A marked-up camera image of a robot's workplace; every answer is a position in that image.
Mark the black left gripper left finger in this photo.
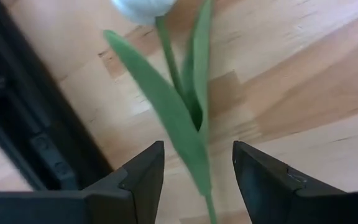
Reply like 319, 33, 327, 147
0, 141, 166, 224

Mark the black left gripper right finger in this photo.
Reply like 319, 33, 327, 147
232, 140, 358, 224

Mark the white tulip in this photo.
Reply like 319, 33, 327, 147
103, 0, 217, 224

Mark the black metal table frame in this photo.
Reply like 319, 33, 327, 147
0, 0, 114, 192

